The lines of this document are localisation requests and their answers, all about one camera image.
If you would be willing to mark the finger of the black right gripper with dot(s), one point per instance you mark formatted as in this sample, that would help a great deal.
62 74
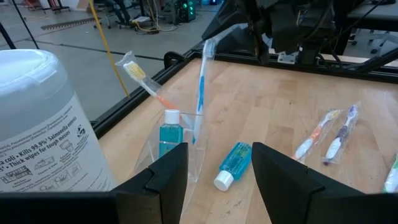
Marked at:
230 18
259 37

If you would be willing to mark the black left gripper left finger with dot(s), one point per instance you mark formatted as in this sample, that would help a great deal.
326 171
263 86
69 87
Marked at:
168 193

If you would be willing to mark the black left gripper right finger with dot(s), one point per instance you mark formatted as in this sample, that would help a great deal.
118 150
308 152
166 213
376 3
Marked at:
286 193

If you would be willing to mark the blue mouthwash bottle white cap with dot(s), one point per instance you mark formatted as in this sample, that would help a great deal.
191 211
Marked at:
236 161
171 133

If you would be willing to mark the orange toothbrush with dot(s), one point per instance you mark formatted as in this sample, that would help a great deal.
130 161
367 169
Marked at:
135 71
315 135

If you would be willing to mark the purple toothbrush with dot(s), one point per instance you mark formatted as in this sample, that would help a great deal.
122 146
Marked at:
341 135

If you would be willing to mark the blue toothbrush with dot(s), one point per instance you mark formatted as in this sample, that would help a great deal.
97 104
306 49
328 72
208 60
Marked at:
201 93

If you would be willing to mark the green toothbrush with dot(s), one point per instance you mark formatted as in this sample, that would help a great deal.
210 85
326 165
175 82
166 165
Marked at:
392 177

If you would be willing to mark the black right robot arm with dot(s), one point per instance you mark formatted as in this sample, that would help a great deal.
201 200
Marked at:
342 28

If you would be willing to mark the clear acrylic organizer box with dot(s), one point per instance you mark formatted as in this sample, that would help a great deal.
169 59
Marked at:
199 168

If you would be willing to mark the black computer with green lights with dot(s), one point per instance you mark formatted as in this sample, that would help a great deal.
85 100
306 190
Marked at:
186 11

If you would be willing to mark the black office chair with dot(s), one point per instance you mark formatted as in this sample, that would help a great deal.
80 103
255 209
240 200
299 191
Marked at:
119 12

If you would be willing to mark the white disinfecting wipes canister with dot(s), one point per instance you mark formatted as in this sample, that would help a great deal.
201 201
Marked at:
40 130

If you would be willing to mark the black tripod leg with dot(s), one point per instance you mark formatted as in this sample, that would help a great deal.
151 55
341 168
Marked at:
26 26
7 36

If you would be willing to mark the white mounting bracket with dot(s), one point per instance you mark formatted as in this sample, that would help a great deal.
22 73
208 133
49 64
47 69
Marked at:
289 58

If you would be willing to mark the black aluminium table frame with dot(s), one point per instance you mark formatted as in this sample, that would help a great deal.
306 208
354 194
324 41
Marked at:
130 102

